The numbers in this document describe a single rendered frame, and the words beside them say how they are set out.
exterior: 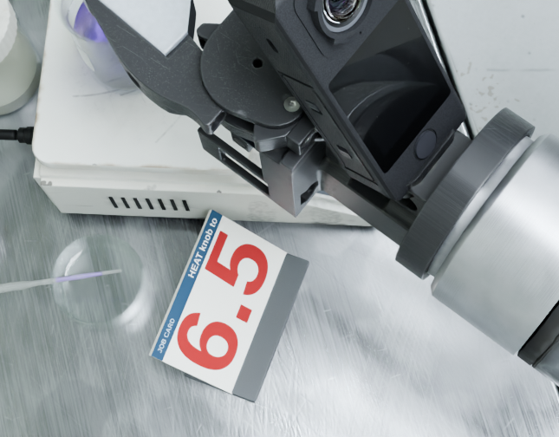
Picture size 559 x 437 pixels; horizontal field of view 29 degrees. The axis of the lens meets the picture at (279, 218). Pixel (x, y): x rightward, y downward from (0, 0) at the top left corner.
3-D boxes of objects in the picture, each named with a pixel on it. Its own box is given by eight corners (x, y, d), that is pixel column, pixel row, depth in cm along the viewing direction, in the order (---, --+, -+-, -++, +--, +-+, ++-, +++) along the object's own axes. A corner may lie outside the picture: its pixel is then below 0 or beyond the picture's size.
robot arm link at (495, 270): (534, 334, 36) (670, 148, 37) (420, 251, 37) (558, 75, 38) (499, 370, 43) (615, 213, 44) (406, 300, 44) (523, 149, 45)
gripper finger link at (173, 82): (68, 42, 42) (245, 168, 41) (59, 24, 41) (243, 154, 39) (144, -44, 43) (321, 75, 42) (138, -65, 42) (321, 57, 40)
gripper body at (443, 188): (185, 145, 48) (408, 311, 45) (155, 60, 39) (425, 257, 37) (294, 19, 49) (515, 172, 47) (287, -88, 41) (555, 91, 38)
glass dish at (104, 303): (94, 225, 66) (86, 215, 64) (167, 273, 65) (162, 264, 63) (40, 300, 65) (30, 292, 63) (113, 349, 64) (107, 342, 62)
